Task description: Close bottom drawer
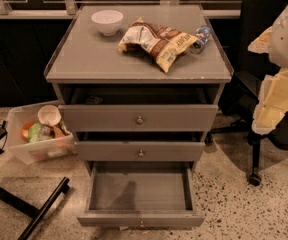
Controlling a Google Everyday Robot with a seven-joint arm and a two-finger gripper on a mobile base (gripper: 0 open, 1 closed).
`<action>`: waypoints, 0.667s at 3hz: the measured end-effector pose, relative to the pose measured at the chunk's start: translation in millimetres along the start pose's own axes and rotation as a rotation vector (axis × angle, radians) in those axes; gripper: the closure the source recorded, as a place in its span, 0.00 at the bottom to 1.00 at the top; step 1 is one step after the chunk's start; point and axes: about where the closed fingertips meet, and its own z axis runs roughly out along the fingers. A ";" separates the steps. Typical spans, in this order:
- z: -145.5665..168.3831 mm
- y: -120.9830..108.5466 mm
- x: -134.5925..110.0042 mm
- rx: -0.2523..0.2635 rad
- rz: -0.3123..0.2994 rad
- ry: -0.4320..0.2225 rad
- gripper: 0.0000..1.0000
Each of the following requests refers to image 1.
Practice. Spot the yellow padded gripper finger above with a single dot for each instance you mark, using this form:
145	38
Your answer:
273	103

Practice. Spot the grey bottom drawer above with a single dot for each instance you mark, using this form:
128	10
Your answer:
141	195

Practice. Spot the grey drawer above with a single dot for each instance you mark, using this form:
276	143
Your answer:
139	108
141	195
140	146

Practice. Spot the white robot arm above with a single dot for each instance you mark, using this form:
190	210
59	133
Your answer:
274	42

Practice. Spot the grey drawer cabinet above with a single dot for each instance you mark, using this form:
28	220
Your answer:
86	58

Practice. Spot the grey top drawer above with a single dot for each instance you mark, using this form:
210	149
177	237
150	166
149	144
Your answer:
139	108

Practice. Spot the dark object in top drawer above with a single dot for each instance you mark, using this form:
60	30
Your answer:
93	100

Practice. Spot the grey middle drawer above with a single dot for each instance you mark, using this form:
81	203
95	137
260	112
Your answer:
140	146

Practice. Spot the black office chair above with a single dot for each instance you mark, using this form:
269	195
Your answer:
258	91

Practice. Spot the clear plastic water bottle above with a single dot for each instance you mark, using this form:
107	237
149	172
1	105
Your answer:
202	34

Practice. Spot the brown chip bag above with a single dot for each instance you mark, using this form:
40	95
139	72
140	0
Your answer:
162	43

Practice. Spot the white ceramic bowl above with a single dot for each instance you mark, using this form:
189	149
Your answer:
107	22

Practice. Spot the white cup in bin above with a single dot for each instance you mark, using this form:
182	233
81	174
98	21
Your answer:
49	115

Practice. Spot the green item in bin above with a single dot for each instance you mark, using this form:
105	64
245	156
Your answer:
33	133

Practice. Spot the clear plastic storage bin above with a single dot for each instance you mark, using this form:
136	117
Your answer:
61	145

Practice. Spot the orange item in bin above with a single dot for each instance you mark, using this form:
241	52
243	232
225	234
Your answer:
25	129

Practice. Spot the black stand base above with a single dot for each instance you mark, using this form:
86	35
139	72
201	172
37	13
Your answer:
36	214

